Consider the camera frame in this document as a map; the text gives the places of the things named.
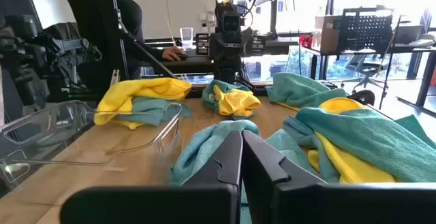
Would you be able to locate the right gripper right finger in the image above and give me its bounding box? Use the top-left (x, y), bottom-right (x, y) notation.
top-left (242, 130), bottom-right (436, 224)

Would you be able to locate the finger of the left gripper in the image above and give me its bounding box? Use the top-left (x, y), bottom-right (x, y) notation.
top-left (252, 35), bottom-right (266, 57)
top-left (196, 33), bottom-right (211, 56)

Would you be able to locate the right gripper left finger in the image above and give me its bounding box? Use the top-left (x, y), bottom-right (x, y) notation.
top-left (59, 130), bottom-right (244, 224)

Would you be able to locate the teal microfiber towel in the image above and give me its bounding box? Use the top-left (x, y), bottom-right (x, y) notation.
top-left (282, 106), bottom-right (436, 184)
top-left (265, 72), bottom-right (347, 110)
top-left (311, 114), bottom-right (436, 184)
top-left (169, 119), bottom-right (320, 224)
top-left (115, 96), bottom-right (193, 127)
top-left (201, 79), bottom-right (255, 121)

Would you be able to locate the clear acrylic stand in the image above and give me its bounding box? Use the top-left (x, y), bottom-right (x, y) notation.
top-left (179, 27), bottom-right (195, 50)

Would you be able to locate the grey computer desk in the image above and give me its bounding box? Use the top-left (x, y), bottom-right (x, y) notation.
top-left (141, 55), bottom-right (219, 76)

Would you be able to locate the person's hand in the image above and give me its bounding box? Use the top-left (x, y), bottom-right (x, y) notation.
top-left (161, 46), bottom-right (187, 62)

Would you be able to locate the small red container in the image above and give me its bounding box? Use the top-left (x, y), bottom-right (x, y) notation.
top-left (299, 34), bottom-right (313, 49)

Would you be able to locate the whiteboard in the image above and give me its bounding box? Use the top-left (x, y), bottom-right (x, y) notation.
top-left (129, 0), bottom-right (217, 41)

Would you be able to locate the cardboard box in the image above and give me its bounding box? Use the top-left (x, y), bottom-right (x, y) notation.
top-left (315, 15), bottom-right (343, 53)

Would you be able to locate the person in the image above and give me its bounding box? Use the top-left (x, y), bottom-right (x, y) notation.
top-left (63, 0), bottom-right (187, 82)

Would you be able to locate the office chair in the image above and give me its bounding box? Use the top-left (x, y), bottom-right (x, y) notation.
top-left (340, 54), bottom-right (386, 94)

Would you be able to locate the black perforated panel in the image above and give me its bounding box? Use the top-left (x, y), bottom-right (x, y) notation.
top-left (339, 7), bottom-right (394, 53)

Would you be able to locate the black floor tripod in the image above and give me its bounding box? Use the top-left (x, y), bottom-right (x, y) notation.
top-left (379, 14), bottom-right (403, 112)

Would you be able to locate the clear plastic basket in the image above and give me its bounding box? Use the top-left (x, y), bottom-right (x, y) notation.
top-left (0, 99), bottom-right (185, 197)

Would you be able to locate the black work desk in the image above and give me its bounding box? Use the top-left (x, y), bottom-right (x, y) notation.
top-left (301, 44), bottom-right (436, 108)

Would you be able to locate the grey laptop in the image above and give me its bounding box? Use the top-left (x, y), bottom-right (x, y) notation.
top-left (394, 25), bottom-right (425, 45)

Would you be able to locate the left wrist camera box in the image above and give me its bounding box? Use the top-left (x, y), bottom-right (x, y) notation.
top-left (221, 12), bottom-right (243, 33)

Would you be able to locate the black gantry brace post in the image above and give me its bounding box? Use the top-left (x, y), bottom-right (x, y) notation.
top-left (108, 0), bottom-right (178, 80)

